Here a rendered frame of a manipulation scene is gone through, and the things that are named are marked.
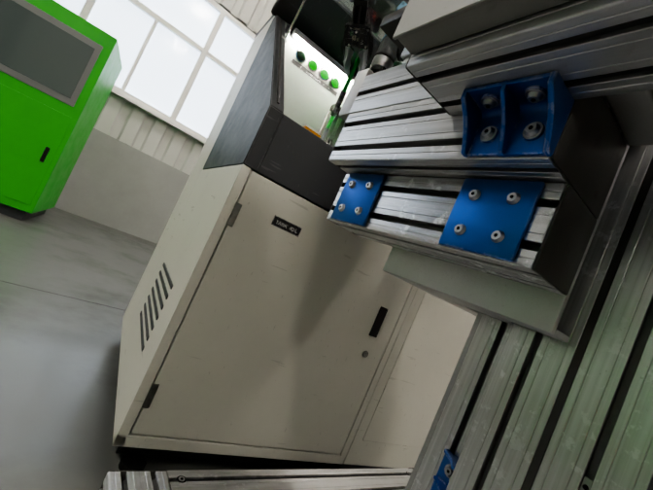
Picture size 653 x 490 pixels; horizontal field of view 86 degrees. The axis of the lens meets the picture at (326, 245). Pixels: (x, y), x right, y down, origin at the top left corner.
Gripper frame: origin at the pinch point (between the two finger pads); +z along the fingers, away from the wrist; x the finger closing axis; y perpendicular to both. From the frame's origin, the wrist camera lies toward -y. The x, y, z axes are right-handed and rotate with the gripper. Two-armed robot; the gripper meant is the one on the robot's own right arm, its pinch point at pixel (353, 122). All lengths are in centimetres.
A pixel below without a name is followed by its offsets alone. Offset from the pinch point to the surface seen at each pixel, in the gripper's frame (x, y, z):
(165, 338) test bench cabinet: -34, 26, 82
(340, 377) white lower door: 20, 26, 81
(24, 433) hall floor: -51, 14, 115
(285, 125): -29.5, 26.0, 22.9
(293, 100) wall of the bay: -15.1, -28.0, -5.4
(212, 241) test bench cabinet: -34, 26, 56
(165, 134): -44, -392, -17
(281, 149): -27.9, 26.0, 28.5
